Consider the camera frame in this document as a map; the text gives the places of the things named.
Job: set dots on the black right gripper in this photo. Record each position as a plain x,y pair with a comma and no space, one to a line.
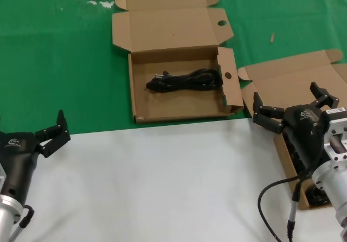
306,130

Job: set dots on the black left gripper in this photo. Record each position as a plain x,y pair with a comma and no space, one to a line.
16,155

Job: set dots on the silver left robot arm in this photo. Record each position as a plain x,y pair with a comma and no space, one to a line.
6,215

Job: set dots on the cardboard box with tabbed lid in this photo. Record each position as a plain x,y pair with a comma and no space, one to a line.
284,84

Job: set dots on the open flat cardboard box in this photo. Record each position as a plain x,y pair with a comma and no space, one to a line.
168,27

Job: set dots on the small wooden stick scrap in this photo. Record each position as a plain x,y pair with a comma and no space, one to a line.
272,38

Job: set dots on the green table mat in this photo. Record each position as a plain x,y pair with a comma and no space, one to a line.
54,49

